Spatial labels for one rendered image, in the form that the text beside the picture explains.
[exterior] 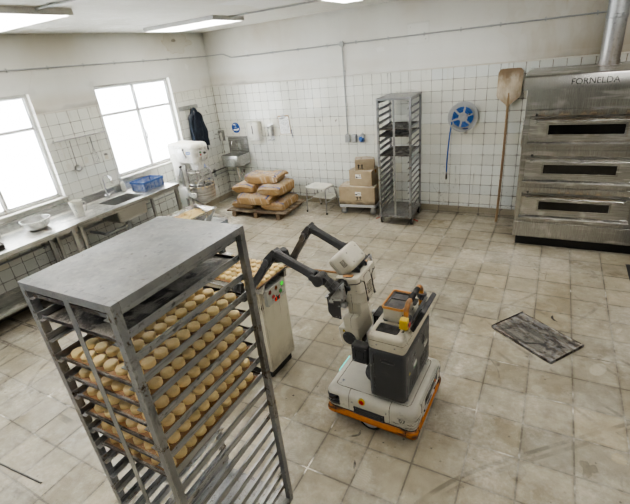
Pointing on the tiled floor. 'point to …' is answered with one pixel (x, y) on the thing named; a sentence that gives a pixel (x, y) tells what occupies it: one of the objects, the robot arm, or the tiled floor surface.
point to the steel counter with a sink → (123, 201)
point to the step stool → (322, 193)
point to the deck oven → (586, 159)
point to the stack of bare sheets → (537, 337)
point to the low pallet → (266, 210)
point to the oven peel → (510, 91)
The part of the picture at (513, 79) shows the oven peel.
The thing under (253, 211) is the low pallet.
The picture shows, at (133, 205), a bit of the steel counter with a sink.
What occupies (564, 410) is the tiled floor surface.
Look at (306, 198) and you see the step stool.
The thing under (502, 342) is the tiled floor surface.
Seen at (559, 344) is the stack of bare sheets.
